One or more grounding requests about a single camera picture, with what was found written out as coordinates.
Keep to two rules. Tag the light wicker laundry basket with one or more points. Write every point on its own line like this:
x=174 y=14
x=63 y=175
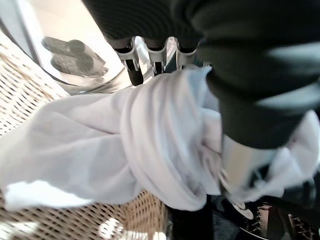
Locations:
x=22 y=90

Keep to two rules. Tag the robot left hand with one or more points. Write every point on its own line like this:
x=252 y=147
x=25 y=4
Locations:
x=250 y=50

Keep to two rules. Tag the white cloth garment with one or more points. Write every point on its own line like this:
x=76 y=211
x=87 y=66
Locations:
x=105 y=140

